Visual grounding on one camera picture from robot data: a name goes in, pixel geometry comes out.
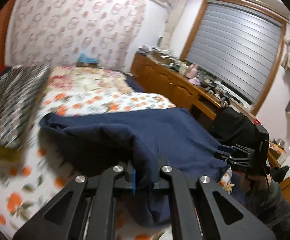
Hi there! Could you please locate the navy blue printed t-shirt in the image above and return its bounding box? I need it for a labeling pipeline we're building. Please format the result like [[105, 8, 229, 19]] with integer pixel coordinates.
[[40, 108, 228, 227]]

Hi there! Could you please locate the blue topped cardboard box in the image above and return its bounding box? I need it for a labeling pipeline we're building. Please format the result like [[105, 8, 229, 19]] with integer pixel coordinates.
[[76, 54, 99, 68]]

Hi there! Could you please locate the grey window blind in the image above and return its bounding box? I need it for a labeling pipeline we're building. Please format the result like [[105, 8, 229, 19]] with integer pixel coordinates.
[[185, 0, 283, 105]]

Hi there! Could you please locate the person's right hand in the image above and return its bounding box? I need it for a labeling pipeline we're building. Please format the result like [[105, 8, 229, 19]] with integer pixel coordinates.
[[241, 173, 272, 193]]

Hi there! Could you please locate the person's grey sleeved forearm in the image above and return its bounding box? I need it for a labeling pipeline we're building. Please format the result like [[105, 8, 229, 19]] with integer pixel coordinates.
[[246, 179, 290, 231]]

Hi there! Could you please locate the blue patterned garment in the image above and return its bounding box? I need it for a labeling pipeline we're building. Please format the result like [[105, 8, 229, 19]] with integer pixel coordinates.
[[0, 64, 52, 150]]

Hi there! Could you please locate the orange fruit print bedsheet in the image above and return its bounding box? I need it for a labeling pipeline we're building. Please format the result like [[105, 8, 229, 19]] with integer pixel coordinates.
[[0, 89, 236, 240]]

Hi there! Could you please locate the pink circle patterned curtain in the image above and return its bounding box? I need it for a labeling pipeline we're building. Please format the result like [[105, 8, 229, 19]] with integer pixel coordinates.
[[8, 0, 146, 70]]

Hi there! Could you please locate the pink piggy figurine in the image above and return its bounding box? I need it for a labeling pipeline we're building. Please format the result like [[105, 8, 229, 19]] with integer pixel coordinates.
[[186, 64, 198, 79]]

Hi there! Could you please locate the floral beige quilt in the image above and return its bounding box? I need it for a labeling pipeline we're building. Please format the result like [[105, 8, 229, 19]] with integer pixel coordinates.
[[48, 66, 134, 94]]

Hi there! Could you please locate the olive folded garment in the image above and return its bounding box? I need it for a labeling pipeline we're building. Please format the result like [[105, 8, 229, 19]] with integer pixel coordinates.
[[0, 146, 24, 165]]

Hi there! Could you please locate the long wooden sideboard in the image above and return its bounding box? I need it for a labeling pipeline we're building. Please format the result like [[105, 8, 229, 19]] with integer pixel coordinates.
[[130, 52, 259, 128]]

